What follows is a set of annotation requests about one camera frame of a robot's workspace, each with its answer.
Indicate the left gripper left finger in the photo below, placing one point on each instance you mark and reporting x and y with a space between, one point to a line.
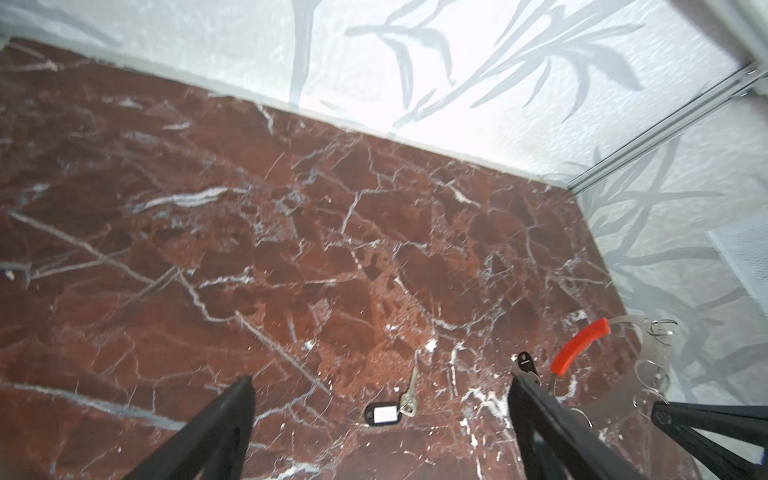
213 445

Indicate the white wire mesh basket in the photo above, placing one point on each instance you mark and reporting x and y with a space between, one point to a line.
743 247

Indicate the aluminium frame profiles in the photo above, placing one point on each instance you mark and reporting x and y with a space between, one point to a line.
737 27

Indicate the metal keyring plate red handle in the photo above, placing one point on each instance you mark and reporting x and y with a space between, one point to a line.
643 347

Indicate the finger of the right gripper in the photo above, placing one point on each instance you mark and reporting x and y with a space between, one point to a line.
688 424

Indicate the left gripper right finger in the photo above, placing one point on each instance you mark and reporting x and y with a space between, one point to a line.
553 444

